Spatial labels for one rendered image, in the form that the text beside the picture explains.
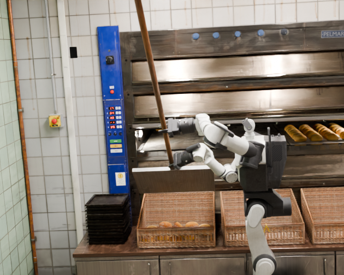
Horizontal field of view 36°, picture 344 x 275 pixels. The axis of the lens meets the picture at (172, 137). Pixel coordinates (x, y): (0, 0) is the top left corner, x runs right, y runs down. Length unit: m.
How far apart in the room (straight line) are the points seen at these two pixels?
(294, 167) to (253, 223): 1.05
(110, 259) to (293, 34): 2.11
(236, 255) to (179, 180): 0.64
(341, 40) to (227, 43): 0.83
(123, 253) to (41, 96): 1.37
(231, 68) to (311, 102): 0.65
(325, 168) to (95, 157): 1.78
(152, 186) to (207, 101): 0.78
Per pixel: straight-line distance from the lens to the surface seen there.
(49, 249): 4.52
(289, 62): 4.10
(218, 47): 4.05
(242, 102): 4.07
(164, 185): 3.79
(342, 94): 4.19
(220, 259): 3.79
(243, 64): 4.06
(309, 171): 4.22
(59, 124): 4.16
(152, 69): 2.64
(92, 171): 4.24
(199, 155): 3.33
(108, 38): 4.07
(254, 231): 3.28
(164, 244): 3.82
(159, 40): 4.07
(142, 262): 3.82
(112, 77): 4.07
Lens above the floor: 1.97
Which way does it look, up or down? 10 degrees down
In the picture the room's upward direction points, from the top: 3 degrees counter-clockwise
